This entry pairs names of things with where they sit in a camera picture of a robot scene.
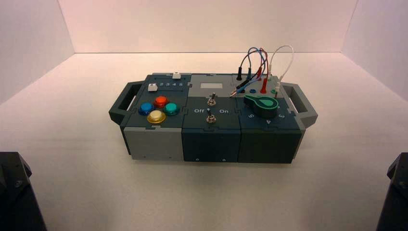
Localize green pointer knob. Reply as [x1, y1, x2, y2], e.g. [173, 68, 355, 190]
[243, 94, 280, 118]

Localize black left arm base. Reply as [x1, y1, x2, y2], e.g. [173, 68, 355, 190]
[0, 152, 48, 231]

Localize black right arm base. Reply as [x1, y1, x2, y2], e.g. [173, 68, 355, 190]
[376, 153, 408, 231]

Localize dark teal grey control box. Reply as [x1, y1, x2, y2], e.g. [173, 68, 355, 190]
[108, 72, 319, 164]

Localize green round push button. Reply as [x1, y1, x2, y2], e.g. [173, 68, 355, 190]
[163, 103, 180, 116]

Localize red round push button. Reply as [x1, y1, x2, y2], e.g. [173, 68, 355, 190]
[153, 95, 169, 109]

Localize yellow round push button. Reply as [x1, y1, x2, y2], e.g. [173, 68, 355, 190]
[146, 110, 166, 125]

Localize blue round push button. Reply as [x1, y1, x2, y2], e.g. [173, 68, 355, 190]
[138, 102, 155, 116]

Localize black banana plug cable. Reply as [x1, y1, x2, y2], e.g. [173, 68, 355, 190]
[235, 51, 267, 91]

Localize red banana plug cable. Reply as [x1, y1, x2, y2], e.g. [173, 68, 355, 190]
[255, 48, 269, 94]

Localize white banana plug cable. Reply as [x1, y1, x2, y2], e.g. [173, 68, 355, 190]
[269, 45, 294, 98]

